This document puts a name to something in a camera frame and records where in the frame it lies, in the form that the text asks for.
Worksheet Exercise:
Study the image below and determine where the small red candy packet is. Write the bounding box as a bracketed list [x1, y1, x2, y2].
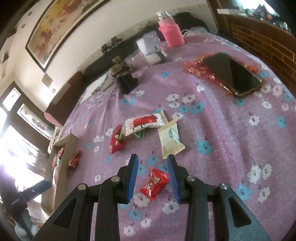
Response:
[139, 168, 170, 200]

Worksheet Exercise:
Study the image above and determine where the pale green white packet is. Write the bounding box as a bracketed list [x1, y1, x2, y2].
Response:
[158, 120, 185, 159]

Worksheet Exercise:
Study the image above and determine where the red square snack packet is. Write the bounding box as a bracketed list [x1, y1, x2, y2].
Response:
[110, 124, 124, 154]

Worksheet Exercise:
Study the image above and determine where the green clear cookie packet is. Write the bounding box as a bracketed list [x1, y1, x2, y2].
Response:
[119, 130, 145, 140]

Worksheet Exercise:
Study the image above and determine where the white red all's well packet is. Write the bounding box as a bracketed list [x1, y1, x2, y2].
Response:
[123, 111, 168, 137]

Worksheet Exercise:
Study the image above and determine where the large red snack packet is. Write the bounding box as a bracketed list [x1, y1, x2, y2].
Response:
[52, 146, 65, 186]

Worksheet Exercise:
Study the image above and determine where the dark red snack packet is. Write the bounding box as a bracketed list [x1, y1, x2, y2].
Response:
[68, 151, 81, 169]

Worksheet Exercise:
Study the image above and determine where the white gloved left hand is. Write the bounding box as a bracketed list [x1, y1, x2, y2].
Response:
[15, 225, 39, 241]

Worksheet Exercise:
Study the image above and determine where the cardboard tray box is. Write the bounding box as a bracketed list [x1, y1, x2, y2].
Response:
[41, 133, 78, 216]

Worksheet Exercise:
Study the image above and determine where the purple floral tablecloth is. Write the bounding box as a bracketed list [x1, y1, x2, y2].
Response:
[61, 34, 295, 240]

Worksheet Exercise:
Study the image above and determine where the black box with bottles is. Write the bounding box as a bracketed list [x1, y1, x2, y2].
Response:
[110, 56, 138, 95]

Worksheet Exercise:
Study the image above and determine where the white paper sheet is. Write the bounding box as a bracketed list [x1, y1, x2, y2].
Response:
[79, 73, 107, 104]

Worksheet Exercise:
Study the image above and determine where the brown armchair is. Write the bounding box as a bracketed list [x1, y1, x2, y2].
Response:
[44, 71, 87, 129]

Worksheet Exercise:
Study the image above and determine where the red foil wrapper under phone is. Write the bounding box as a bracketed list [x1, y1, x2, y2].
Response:
[182, 55, 258, 80]

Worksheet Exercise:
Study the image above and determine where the black sofa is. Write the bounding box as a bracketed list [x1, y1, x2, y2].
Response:
[83, 29, 160, 79]

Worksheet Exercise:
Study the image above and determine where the black smartphone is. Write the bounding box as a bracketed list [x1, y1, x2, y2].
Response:
[201, 53, 263, 97]

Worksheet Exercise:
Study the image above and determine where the grey phone stand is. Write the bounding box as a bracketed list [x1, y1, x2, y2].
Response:
[143, 31, 167, 62]

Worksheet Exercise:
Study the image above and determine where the white cup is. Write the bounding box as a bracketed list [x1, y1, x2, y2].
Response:
[136, 38, 161, 65]

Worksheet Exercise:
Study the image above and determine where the pink sleeved bottle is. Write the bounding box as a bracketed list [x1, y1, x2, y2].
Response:
[156, 11, 185, 48]

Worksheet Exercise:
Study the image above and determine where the wooden cabinet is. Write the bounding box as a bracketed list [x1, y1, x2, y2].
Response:
[218, 15, 295, 95]

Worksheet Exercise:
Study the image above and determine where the framed wall painting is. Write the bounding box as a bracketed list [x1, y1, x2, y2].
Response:
[26, 0, 108, 72]

